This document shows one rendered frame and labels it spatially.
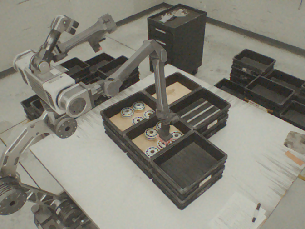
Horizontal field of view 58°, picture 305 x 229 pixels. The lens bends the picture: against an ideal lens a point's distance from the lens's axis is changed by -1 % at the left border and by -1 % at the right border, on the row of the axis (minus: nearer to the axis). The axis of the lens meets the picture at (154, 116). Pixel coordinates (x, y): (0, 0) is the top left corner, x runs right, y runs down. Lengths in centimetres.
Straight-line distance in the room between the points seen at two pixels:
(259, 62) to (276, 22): 149
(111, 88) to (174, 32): 197
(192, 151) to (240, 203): 44
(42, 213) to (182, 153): 123
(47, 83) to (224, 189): 125
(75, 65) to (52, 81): 212
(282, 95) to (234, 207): 158
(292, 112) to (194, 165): 155
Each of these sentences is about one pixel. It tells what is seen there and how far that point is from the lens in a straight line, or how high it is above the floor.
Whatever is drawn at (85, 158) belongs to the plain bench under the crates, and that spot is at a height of 70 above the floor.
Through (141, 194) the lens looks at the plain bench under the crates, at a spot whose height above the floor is 70.
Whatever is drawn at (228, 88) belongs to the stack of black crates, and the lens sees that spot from 340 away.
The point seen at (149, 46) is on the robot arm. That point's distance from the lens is 157.
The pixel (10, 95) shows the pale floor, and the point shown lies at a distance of 426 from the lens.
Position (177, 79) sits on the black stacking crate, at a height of 86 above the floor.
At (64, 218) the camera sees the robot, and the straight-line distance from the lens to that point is 224.
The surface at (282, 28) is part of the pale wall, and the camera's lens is 492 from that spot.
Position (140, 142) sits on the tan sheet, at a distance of 195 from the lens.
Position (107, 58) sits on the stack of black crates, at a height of 42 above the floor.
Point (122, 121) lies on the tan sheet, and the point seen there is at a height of 83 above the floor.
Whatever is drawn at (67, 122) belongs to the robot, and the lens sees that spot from 169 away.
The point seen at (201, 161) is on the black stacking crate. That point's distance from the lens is 186.
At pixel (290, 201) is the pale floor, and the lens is 287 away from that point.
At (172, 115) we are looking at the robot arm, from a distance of 177.
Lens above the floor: 229
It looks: 43 degrees down
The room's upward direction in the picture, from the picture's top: 3 degrees counter-clockwise
